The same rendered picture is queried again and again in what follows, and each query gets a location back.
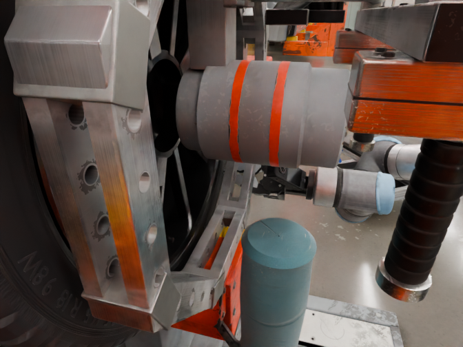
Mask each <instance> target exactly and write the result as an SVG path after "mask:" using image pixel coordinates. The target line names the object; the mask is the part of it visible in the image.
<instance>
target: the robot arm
mask: <svg viewBox="0 0 463 347"><path fill-rule="evenodd" d="M374 140H375V145H374V148H373V151H369V152H363V153H362V155H361V157H360V159H359V161H358V162H357V164H356V166H355V167H354V169H353V170H352V169H340V168H334V169H332V168H325V167H317V169H316V171H315V169H309V176H306V171H304V170H302V169H301V168H299V167H298V168H297V169H292V168H286V167H272V166H268V165H256V172H255V175H256V174H257V173H258V172H263V173H264V174H263V179H262V180H260V183H258V181H257V179H256V177H255V176H254V183H253V188H252V193H253V194H255V195H258V196H262V195H263V196H264V198H271V199H277V200H285V194H290V195H295V196H305V197H306V200H311V199H313V204H314V205H319V206H324V207H335V210H336V213H337V214H338V216H339V217H340V218H341V219H343V220H344V221H346V222H350V223H358V222H363V221H365V220H366V219H367V218H368V217H369V216H370V215H371V214H372V213H378V214H379V215H382V214H385V215H387V214H389V213H390V212H391V210H392V208H393V203H394V198H395V180H410V178H411V174H412V171H413V170H414V169H415V161H416V158H417V156H418V154H419V153H420V152H421V151H420V145H405V144H402V143H401V142H400V141H399V140H396V139H394V138H391V137H386V136H378V137H375V138H374ZM242 181H243V176H242V175H240V174H236V180H235V184H237V185H238V186H240V187H241V185H242ZM273 193H274V194H277V196H271V195H270V194H273ZM272 197H273V198H272Z"/></svg>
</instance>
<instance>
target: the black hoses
mask: <svg viewBox="0 0 463 347"><path fill-rule="evenodd" d="M343 8H344V1H329V2H278V3H277V4H276V5H275V6H274V8H273V9H266V15H265V25H307V24H308V23H344V16H345V12H346V11H345V10H343Z"/></svg>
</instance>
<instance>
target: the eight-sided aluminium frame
mask: <svg viewBox="0 0 463 347"><path fill-rule="evenodd" d="M163 2H164V0H15V16H14V18H13V20H12V23H11V24H10V27H9V29H8V31H7V33H6V35H5V37H4V40H5V41H4V44H5V47H6V50H7V53H8V57H9V59H10V63H11V66H12V69H13V72H14V83H13V93H14V95H15V96H18V97H21V98H22V100H23V104H24V106H25V110H26V112H27V115H28V118H29V121H30V125H31V128H32V131H33V134H34V137H35V140H36V142H37V147H38V149H39V153H40V155H41V159H42V161H43V165H44V168H45V172H46V174H47V177H48V180H49V183H50V186H51V189H52V193H53V196H54V199H55V202H56V205H57V208H58V210H59V215H60V217H61V221H62V223H63V227H64V229H65V233H66V235H67V239H68V242H69V245H70V248H71V251H72V254H73V257H74V261H75V264H76V267H77V270H78V272H79V276H80V278H81V283H82V285H83V289H84V290H83V292H82V294H81V297H83V298H84V299H86V300H87V301H88V304H89V307H90V310H91V313H92V316H93V317H95V318H98V319H103V320H105V321H109V322H114V323H117V324H121V325H124V326H129V327H132V328H137V329H139V330H144V331H147V332H151V333H155V332H157V331H160V330H162V329H163V330H169V329H170V327H171V325H173V324H175V323H178V322H180V321H182V320H184V319H187V318H188V317H191V316H193V315H196V314H198V313H200V312H203V311H205V310H207V309H211V310H213V308H214V307H215V305H216V303H217V301H218V300H219V298H220V296H221V295H222V293H223V286H224V281H225V278H226V276H227V273H228V271H229V268H230V265H231V263H232V260H233V257H234V254H235V252H236V249H237V246H238V243H239V241H240V237H241V235H242V233H243V229H246V226H247V221H248V217H249V212H250V209H251V206H250V200H251V193H252V188H253V183H254V176H255V172H256V164H250V163H245V170H244V174H243V181H242V185H241V189H240V196H239V198H238V197H233V196H232V195H233V191H234V184H235V180H236V173H237V169H238V162H232V161H227V164H226V168H225V174H224V178H223V184H222V188H221V192H220V197H219V199H218V203H217V205H216V209H215V212H214V214H213V216H212V217H211V219H210V221H209V223H208V225H207V226H206V228H205V230H204V232H203V234H202V236H201V237H200V240H199V241H198V243H197V245H196V247H195V248H194V250H193V252H192V254H191V255H190V257H189V259H188V261H187V263H186V265H185V267H184V269H183V270H182V271H170V267H169V256H168V250H167V240H166V234H165V224H164V219H163V208H162V202H161V193H160V187H159V181H158V171H157V165H156V154H155V149H154V139H153V133H152V123H151V117H150V107H149V101H148V95H147V85H146V81H147V62H148V51H149V48H150V44H151V42H152V37H153V35H154V31H155V29H156V24H157V22H158V18H159V15H160V13H161V8H162V6H163ZM266 9H268V8H267V2H254V6H253V7H252V8H247V9H238V8H237V9H236V60H247V44H255V61H266V60H267V41H268V38H269V25H265V15H266ZM224 226H226V227H229V228H228V230H227V232H226V235H225V237H224V240H223V242H222V244H221V246H220V248H219V251H218V253H217V255H216V258H215V260H214V263H213V264H212V267H211V269H210V270H209V269H204V268H205V265H206V263H207V262H208V260H209V258H210V256H211V254H212V251H213V250H214V247H215V246H216V243H217V241H218V239H219V237H220V234H221V232H222V230H223V228H224Z"/></svg>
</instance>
